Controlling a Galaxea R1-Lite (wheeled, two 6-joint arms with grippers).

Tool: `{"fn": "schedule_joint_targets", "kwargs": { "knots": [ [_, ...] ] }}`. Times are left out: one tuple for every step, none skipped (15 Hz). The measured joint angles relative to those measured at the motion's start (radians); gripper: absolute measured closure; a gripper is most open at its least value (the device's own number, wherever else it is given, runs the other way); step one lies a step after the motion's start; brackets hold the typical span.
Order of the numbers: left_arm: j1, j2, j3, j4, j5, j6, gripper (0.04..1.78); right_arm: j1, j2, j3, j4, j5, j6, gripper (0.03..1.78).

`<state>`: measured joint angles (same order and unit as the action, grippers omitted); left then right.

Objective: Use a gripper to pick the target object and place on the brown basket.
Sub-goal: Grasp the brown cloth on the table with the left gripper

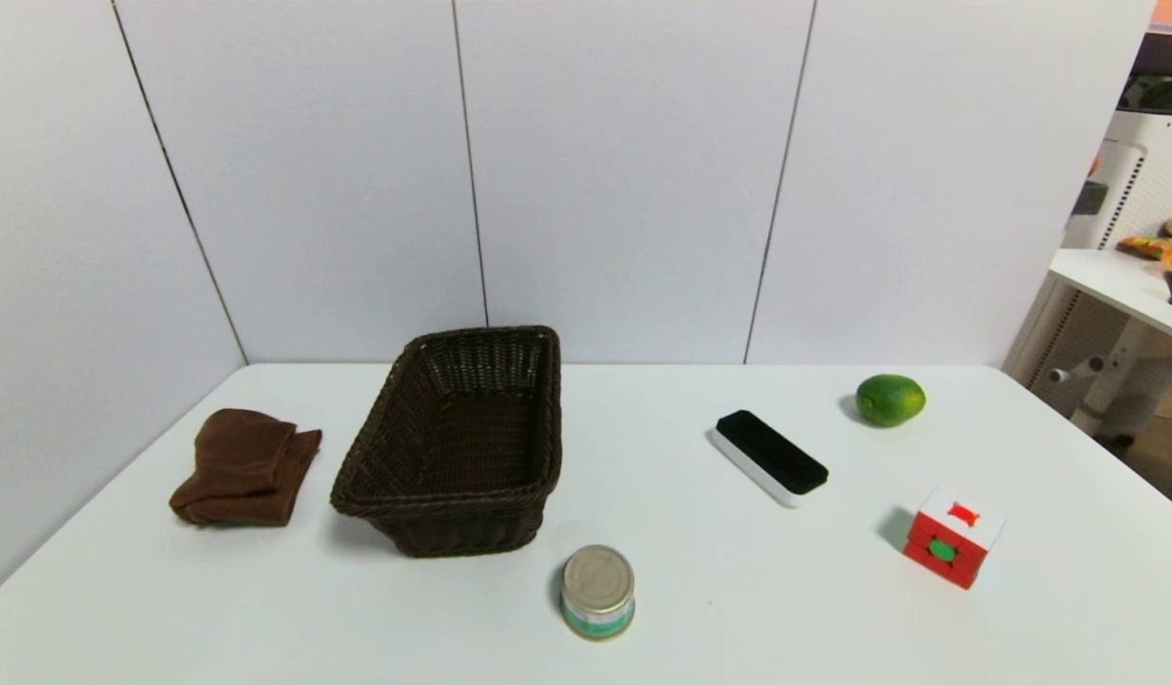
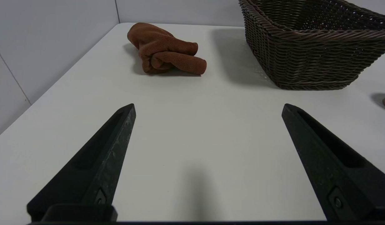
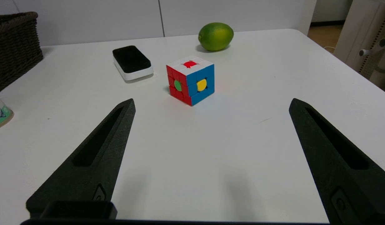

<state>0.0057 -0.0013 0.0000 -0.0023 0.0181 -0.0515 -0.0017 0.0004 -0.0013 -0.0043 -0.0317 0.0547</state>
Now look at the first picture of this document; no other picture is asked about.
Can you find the white perforated appliance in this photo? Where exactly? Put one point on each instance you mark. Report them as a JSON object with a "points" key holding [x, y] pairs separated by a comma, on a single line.
{"points": [[1128, 181]]}

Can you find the orange snack packet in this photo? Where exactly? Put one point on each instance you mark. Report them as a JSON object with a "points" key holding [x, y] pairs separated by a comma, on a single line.
{"points": [[1143, 245]]}

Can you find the black and white eraser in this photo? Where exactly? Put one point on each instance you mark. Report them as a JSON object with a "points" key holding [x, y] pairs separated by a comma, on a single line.
{"points": [[771, 455]]}

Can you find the tin can with teal label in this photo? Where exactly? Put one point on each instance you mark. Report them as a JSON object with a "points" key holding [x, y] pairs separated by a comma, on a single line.
{"points": [[597, 592]]}

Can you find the dark brown wicker basket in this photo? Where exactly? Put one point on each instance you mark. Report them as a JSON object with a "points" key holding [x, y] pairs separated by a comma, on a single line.
{"points": [[458, 447]]}

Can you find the white side table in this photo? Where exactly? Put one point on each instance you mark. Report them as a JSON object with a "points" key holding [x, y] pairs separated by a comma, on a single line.
{"points": [[1121, 314]]}

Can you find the brown cloth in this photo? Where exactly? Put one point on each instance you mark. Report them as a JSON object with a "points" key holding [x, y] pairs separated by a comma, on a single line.
{"points": [[244, 468]]}

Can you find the green lime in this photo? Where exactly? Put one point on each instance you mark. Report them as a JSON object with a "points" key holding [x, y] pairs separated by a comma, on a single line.
{"points": [[889, 400]]}

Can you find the red and white puzzle cube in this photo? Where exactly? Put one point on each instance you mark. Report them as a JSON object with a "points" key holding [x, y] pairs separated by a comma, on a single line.
{"points": [[954, 538]]}

